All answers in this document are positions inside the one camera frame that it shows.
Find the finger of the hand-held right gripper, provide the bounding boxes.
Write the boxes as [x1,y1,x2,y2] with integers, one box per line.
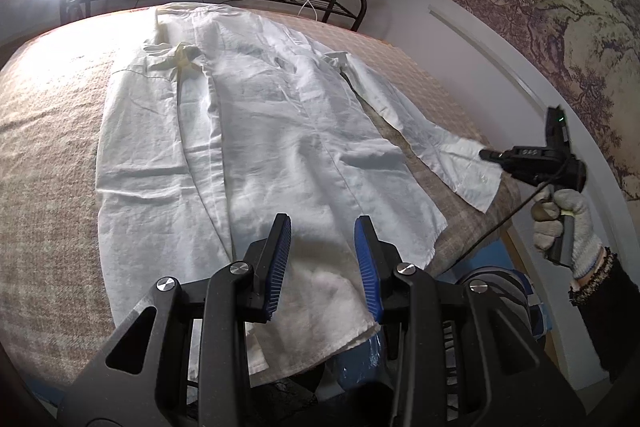
[479,146,551,168]

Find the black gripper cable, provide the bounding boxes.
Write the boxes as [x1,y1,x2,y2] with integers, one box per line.
[434,159,571,280]

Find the person's right hand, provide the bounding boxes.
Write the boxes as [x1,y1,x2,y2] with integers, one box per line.
[531,188,603,280]

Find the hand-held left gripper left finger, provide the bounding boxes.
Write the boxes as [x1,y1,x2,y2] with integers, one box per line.
[56,213,293,427]

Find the person's right forearm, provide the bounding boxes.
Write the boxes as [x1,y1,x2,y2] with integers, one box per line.
[567,247,640,383]

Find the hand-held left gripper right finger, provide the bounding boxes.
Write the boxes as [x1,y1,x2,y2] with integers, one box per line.
[352,216,588,427]

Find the landscape painting wall poster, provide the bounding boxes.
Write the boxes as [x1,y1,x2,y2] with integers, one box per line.
[447,0,640,202]

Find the white button shirt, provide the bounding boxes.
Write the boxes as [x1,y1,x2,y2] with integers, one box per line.
[95,2,503,380]

